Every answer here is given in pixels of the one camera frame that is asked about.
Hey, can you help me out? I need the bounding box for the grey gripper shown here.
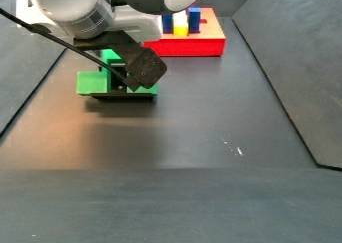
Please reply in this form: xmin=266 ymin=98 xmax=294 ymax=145
xmin=71 ymin=5 xmax=163 ymax=51

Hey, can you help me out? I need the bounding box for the green zigzag block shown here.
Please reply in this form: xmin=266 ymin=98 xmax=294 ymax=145
xmin=77 ymin=49 xmax=158 ymax=97

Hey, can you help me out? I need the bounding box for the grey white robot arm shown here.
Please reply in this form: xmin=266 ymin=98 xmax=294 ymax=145
xmin=34 ymin=0 xmax=197 ymax=45

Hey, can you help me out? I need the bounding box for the red board base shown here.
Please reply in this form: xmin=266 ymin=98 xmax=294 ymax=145
xmin=145 ymin=8 xmax=226 ymax=57

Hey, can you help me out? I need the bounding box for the left blue upright block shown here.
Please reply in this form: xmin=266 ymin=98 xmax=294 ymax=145
xmin=162 ymin=14 xmax=174 ymax=34

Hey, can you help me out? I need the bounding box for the blue upright block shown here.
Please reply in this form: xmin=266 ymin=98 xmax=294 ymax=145
xmin=162 ymin=14 xmax=174 ymax=34
xmin=189 ymin=7 xmax=201 ymax=33

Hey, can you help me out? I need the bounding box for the yellow upright block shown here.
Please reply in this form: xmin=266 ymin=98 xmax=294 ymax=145
xmin=173 ymin=11 xmax=189 ymax=37

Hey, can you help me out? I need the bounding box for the right blue upright block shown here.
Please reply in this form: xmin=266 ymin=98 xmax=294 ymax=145
xmin=189 ymin=7 xmax=201 ymax=33

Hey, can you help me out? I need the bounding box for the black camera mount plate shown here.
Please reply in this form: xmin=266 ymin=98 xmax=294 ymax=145
xmin=110 ymin=43 xmax=167 ymax=91

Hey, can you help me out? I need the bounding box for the black cable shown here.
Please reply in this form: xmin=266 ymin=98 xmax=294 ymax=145
xmin=0 ymin=7 xmax=142 ymax=93

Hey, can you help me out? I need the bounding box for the black angle bracket fixture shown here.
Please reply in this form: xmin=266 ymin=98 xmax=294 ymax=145
xmin=90 ymin=69 xmax=158 ymax=100

